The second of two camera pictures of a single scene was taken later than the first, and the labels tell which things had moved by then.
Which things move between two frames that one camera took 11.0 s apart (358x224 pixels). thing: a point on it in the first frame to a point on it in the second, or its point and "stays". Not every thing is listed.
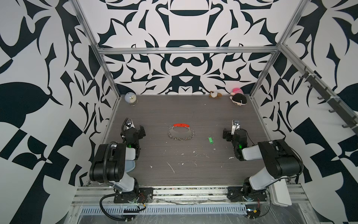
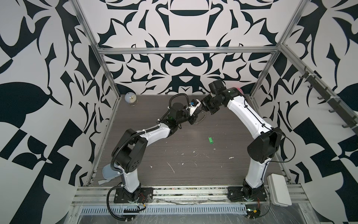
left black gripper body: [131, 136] to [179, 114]
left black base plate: [144, 195] stays
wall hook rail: [350, 120] stays
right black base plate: [244, 193] stays
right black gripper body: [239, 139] to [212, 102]
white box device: [279, 193] stays
